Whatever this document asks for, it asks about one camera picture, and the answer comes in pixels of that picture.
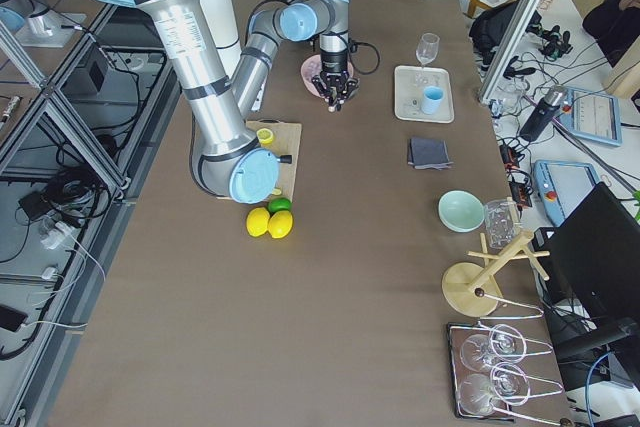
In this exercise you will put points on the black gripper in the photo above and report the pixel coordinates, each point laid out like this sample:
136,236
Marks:
334,63

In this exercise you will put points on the pink bowl of ice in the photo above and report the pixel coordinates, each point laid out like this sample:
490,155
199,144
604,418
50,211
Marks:
312,67

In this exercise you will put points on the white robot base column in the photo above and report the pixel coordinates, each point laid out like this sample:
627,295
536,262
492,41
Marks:
246,68

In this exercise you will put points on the light blue cup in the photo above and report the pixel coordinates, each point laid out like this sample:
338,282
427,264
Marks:
432,97

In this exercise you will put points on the wooden cup stand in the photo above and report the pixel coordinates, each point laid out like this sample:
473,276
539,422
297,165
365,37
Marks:
472,290

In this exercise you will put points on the wooden cutting board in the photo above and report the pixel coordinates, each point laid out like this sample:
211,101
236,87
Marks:
287,139

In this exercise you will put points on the cream serving tray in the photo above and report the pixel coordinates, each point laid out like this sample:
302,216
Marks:
409,82

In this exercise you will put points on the half lemon slice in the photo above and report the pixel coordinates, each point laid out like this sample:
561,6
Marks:
265,136

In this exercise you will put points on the clear wine glass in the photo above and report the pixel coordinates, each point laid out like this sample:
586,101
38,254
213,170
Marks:
427,49

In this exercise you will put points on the grey folded cloth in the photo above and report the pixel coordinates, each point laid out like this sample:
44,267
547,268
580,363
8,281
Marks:
426,153

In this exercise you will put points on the green lime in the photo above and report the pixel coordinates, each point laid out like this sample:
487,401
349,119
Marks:
279,204

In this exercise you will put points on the yellow lemon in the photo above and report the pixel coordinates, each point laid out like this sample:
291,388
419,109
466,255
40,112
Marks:
280,224
257,221

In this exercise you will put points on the green bowl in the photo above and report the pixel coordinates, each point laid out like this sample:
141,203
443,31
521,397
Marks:
460,211

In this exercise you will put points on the glass mug on stand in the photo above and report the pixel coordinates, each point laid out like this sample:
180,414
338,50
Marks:
500,222

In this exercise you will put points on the teach pendant tablet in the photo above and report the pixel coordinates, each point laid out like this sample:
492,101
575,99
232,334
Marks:
592,116

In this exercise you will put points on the upside down wine glass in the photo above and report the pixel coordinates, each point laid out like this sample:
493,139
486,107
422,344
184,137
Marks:
498,393
488,346

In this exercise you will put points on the black monitor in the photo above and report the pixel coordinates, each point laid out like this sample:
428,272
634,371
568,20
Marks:
594,254

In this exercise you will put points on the black tray with glasses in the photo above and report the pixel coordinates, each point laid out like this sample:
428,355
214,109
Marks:
456,334

